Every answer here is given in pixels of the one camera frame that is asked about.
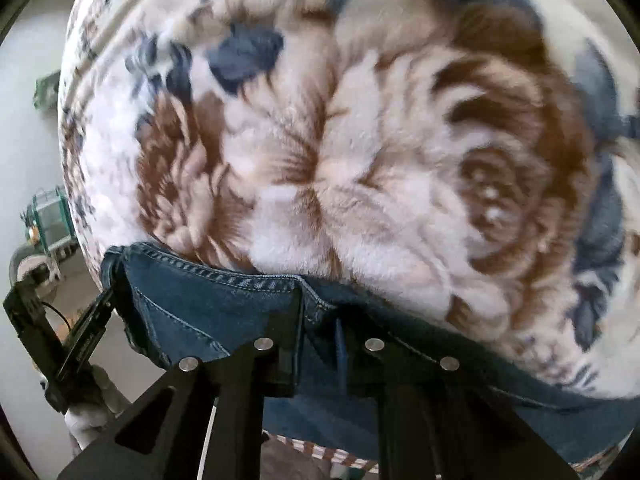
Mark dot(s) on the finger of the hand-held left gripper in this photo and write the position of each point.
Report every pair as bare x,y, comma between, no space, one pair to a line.
87,332

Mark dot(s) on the green box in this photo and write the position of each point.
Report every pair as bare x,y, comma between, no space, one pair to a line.
47,89

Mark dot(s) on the floral plush blanket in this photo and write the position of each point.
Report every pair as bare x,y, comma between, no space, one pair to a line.
350,125

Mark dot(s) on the person's left hand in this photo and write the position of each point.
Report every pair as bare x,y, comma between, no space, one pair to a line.
97,410

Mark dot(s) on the grey round stool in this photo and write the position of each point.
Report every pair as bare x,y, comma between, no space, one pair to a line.
30,262

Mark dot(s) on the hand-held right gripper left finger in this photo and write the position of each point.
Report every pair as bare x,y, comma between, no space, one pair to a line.
282,355

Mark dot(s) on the checked cloth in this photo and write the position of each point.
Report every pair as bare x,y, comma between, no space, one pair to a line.
325,455

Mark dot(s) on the blue denim pants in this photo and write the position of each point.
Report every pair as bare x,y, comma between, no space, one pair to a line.
200,310

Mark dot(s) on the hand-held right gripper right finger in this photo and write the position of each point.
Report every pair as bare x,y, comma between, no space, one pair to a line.
357,367

